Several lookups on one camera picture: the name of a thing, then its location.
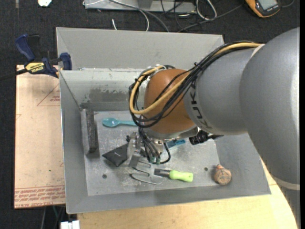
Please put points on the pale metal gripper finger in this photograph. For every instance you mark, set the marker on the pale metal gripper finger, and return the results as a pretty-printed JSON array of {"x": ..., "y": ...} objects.
[
  {"x": 135, "y": 160},
  {"x": 152, "y": 181}
]

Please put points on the black flat pouch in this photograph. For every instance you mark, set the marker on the black flat pouch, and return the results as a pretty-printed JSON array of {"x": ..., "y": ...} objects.
[{"x": 116, "y": 155}]

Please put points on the teal plastic spoon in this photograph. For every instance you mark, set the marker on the teal plastic spoon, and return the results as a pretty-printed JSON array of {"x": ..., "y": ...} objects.
[{"x": 112, "y": 122}]

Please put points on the blue plastic piece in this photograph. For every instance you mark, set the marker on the blue plastic piece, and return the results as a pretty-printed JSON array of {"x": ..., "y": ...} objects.
[{"x": 178, "y": 142}]

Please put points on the brown cork stopper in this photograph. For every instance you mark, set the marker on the brown cork stopper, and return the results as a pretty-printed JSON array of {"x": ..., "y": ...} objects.
[{"x": 222, "y": 175}]

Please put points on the grey metal bin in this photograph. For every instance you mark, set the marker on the grey metal bin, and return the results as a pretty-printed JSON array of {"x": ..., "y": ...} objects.
[{"x": 114, "y": 51}]

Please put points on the brown cardboard board, red print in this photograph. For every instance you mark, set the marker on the brown cardboard board, red print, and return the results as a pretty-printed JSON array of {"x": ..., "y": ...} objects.
[{"x": 38, "y": 132}]

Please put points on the black cylinder on white bracket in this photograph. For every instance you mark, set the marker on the black cylinder on white bracket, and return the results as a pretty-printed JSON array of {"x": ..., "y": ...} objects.
[{"x": 199, "y": 137}]

